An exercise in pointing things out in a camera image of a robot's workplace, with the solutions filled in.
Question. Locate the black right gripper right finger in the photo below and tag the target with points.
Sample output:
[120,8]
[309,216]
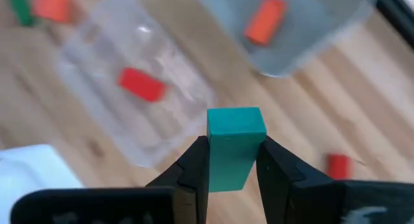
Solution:
[284,188]

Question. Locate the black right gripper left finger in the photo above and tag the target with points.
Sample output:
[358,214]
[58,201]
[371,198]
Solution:
[192,175]

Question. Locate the green wooden block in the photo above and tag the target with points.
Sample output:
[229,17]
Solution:
[234,143]
[20,7]

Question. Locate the orange wooden block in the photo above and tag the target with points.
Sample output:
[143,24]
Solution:
[52,5]
[266,20]

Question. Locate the red wooden block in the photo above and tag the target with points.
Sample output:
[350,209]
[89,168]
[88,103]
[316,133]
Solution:
[338,166]
[142,85]

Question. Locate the clear plastic container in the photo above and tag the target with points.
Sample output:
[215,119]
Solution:
[307,29]
[106,39]

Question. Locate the white plastic container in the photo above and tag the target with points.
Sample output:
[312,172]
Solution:
[29,169]

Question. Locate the black aluminium table frame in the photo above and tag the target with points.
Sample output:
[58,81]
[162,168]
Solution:
[396,13]

